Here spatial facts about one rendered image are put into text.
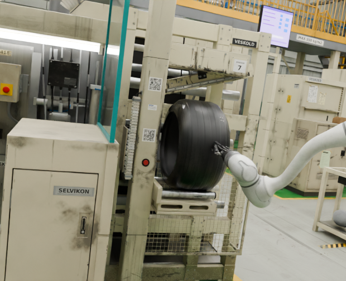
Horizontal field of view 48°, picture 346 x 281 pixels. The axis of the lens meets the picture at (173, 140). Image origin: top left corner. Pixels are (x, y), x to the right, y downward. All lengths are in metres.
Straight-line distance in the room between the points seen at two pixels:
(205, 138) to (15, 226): 1.08
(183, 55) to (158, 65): 0.35
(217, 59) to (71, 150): 1.39
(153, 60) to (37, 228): 1.12
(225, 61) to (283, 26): 3.88
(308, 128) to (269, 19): 1.89
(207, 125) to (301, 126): 4.84
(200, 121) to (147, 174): 0.44
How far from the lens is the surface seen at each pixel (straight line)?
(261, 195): 1.86
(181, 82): 2.66
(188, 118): 2.16
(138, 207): 2.32
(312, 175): 6.84
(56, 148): 1.49
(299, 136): 6.93
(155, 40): 2.21
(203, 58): 2.56
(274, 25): 6.35
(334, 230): 4.96
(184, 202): 2.27
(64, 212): 1.55
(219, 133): 2.17
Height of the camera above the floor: 1.51
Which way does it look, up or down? 8 degrees down
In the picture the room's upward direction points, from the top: 7 degrees clockwise
